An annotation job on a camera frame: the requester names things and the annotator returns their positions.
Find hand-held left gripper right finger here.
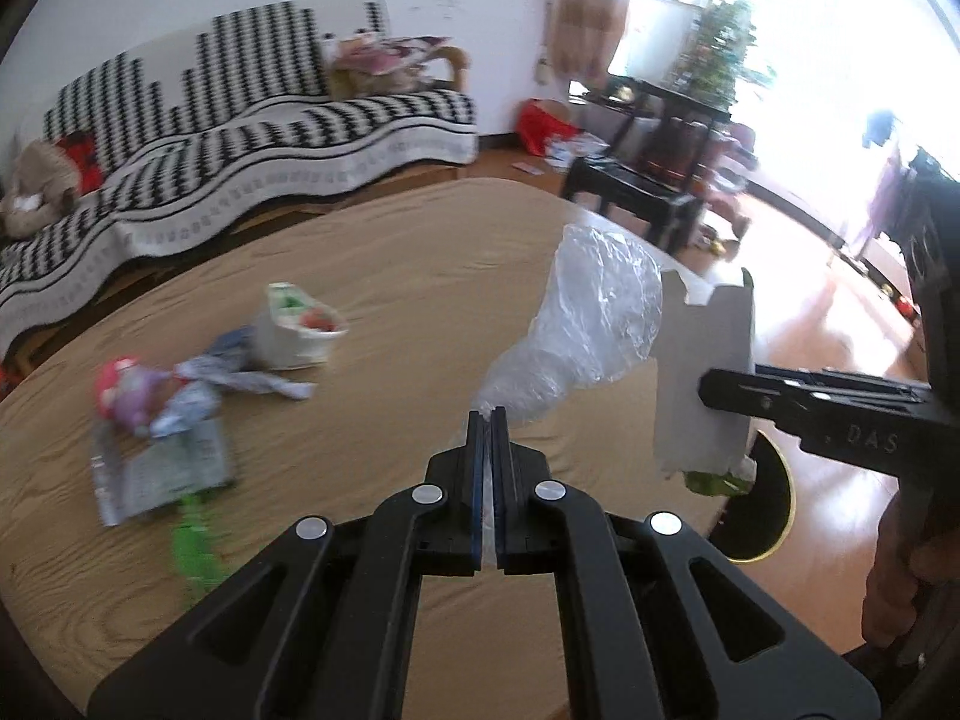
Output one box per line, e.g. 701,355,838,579
491,406,880,720

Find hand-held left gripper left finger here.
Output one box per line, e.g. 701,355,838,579
88,411,488,720

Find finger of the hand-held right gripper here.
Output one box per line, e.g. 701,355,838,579
699,367,826,436
754,364,935,400

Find white cardboard piece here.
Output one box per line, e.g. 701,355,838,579
652,268,757,481

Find black gold-rimmed trash bin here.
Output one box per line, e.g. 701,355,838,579
709,431,794,565

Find clear plastic bag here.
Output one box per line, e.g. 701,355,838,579
471,223,665,427

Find blue grey wrapper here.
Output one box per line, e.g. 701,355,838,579
154,326,317,437

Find silver green cigarette box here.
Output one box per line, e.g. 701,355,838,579
91,420,235,526

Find person's right hand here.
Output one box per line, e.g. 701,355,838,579
862,493,960,665

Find green scrap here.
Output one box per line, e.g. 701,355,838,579
684,465,755,500

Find pale pink hanging garment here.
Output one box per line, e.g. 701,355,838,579
850,148,902,257

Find black wooden chair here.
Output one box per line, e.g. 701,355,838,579
561,79,734,254

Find dark blue hanging garment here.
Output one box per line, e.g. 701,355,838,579
861,111,902,149

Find green plastic wrapper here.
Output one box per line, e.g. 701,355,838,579
171,491,230,602

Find papers on floor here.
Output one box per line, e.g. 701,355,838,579
541,133,610,167

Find red bag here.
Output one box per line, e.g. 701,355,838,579
517,99,572,158

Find green potted plant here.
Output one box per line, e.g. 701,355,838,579
670,0,775,104

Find pink purple wrapper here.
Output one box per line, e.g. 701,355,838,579
94,358,182,437

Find beige curtain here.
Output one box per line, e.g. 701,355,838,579
542,0,632,85

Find wooden sofa armrest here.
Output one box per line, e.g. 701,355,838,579
424,45,471,95

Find patterned cushion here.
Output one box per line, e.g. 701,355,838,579
328,31,451,97

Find black white patterned sofa cover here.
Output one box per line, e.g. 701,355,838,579
0,0,481,361

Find red cushion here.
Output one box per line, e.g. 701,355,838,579
64,133,104,194

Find brown stuffed toy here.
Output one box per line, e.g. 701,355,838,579
0,139,81,239

